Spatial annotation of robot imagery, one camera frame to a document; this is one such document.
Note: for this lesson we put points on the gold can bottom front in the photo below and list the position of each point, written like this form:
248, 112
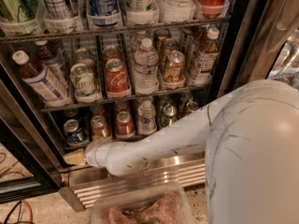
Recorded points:
100, 128

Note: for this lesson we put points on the red coca-cola can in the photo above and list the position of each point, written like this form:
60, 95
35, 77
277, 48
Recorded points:
116, 77
111, 52

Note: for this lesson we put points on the orange can bottom right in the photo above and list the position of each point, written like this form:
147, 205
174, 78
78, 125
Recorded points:
191, 106

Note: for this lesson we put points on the red coca-cola can front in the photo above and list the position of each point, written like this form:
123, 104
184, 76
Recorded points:
116, 77

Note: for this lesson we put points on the fridge glass door right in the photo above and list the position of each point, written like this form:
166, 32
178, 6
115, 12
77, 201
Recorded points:
257, 31

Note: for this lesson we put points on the steel fridge vent grille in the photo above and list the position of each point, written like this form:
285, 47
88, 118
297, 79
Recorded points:
83, 187

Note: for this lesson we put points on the red coca-cola can rear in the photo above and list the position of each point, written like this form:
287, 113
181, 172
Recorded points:
111, 52

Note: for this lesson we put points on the tea bottle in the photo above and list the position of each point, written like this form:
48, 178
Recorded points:
39, 77
50, 55
205, 56

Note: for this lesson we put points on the small water bottle bottom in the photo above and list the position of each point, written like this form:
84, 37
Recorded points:
146, 118

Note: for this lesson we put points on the blue pepsi can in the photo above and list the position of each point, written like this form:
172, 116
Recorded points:
75, 133
72, 113

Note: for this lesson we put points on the green white can middle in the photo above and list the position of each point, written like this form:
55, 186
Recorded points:
83, 80

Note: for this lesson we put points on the blue pepsi can front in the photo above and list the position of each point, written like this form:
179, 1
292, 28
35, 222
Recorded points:
75, 133

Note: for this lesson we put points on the water bottle middle shelf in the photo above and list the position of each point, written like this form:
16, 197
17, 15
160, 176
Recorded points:
146, 67

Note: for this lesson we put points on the green can bottom shelf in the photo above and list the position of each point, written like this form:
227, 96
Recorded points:
169, 115

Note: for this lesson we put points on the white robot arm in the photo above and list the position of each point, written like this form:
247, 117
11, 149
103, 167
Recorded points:
251, 140

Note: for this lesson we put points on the gold can middle front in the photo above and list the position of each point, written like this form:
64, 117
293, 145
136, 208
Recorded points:
173, 67

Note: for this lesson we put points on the tea bottle right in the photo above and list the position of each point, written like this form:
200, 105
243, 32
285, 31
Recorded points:
205, 56

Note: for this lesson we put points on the red can bottom front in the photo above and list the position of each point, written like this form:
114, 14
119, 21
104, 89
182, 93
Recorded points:
125, 125

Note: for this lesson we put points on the blue pepsi can behind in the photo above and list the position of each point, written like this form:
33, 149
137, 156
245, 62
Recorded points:
72, 113

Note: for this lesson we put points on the clear plastic bin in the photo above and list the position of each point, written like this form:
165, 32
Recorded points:
163, 204

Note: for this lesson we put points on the tea bottle left rear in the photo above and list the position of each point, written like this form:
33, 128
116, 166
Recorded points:
50, 55

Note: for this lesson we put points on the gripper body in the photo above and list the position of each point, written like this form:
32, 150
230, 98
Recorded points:
92, 155

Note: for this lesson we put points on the tea bottle left front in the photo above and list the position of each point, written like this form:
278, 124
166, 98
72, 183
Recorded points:
39, 77

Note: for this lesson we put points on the gold can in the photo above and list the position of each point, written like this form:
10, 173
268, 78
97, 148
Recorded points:
173, 67
100, 128

